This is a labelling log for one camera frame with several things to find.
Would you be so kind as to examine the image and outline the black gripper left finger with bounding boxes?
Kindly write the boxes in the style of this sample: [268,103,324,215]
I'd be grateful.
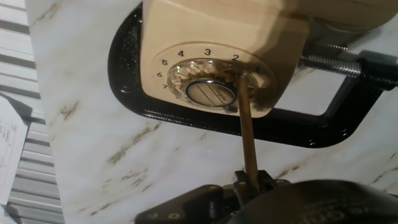
[135,169,261,224]

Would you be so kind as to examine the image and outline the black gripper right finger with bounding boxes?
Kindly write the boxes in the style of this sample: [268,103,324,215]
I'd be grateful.
[256,169,292,192]

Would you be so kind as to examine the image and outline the short wooden stick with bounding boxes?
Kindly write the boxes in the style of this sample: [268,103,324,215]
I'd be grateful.
[236,76,261,190]

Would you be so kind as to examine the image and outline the beige rotary phone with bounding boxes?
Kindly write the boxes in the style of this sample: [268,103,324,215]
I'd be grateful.
[139,0,398,119]

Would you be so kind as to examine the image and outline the white marble pattern mat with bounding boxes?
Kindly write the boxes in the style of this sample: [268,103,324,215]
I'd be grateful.
[24,0,398,224]

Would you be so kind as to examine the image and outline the black C-clamp with steel screw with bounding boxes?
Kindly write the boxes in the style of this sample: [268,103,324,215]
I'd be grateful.
[107,2,398,149]

